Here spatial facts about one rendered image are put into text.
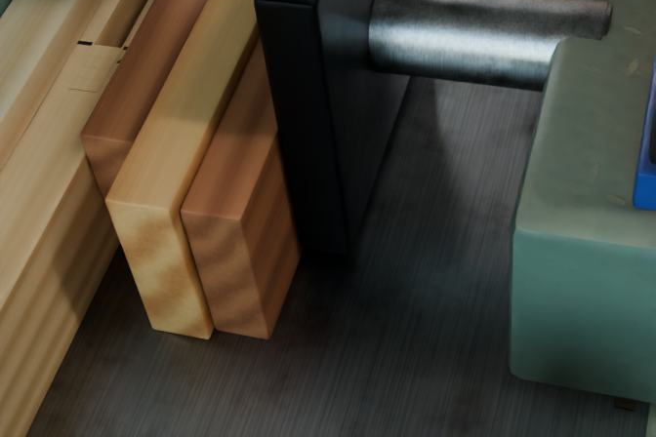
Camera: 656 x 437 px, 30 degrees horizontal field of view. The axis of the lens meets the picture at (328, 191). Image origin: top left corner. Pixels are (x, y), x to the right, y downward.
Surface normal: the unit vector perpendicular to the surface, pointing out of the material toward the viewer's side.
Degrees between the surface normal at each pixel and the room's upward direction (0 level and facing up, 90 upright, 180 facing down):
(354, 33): 90
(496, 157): 0
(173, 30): 0
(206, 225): 90
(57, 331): 90
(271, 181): 90
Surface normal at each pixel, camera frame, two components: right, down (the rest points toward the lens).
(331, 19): 0.96, 0.15
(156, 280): -0.27, 0.75
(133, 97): -0.11, -0.65
